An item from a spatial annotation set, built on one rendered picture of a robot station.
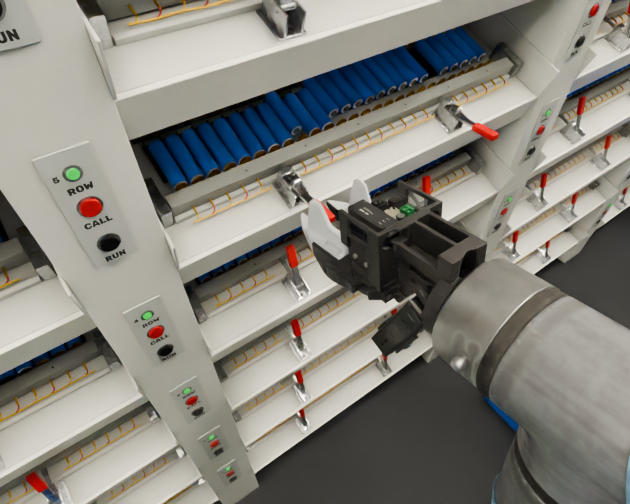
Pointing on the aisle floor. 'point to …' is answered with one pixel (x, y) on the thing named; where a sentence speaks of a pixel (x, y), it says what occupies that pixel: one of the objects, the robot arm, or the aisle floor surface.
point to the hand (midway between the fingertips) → (323, 219)
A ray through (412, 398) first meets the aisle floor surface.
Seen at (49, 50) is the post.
